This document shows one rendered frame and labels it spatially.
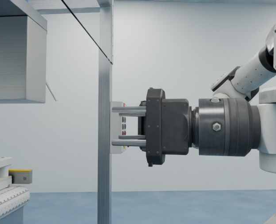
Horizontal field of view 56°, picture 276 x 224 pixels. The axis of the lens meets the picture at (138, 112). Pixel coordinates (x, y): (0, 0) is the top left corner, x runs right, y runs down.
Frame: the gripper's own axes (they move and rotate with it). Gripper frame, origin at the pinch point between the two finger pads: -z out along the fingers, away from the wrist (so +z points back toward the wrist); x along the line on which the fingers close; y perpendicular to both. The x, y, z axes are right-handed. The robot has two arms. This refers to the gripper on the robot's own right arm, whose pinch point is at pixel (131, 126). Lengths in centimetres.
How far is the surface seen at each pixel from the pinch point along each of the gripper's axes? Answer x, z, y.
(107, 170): 22, 18, 65
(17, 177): 13.2, -24.2, 15.4
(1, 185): 14.1, -27.7, 11.9
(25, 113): -16, -2, 358
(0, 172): 11.3, -28.0, 13.8
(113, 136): 5, 20, 63
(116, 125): 0, 21, 62
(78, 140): 24, 69, 327
